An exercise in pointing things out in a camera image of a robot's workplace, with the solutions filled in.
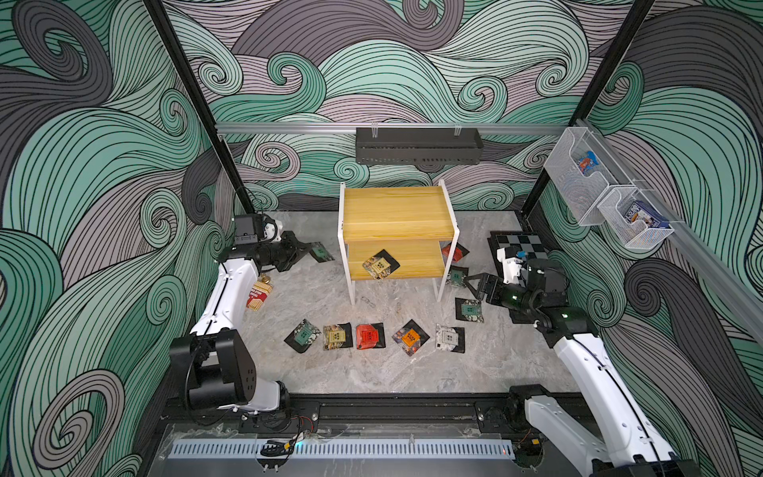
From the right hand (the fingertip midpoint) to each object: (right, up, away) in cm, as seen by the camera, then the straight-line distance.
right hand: (476, 283), depth 76 cm
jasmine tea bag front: (+2, -1, +25) cm, 25 cm away
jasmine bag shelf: (-48, -18, +11) cm, 53 cm away
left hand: (-45, +10, +6) cm, 47 cm away
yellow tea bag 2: (-38, -18, +11) cm, 44 cm away
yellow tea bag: (-25, +4, +8) cm, 27 cm away
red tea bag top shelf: (-28, -18, +11) cm, 35 cm away
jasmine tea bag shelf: (-43, +7, +9) cm, 45 cm away
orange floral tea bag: (-16, -18, +11) cm, 27 cm away
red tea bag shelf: (+5, +6, +31) cm, 32 cm away
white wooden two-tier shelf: (-17, +15, -4) cm, 23 cm away
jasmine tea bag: (+3, -11, +16) cm, 20 cm away
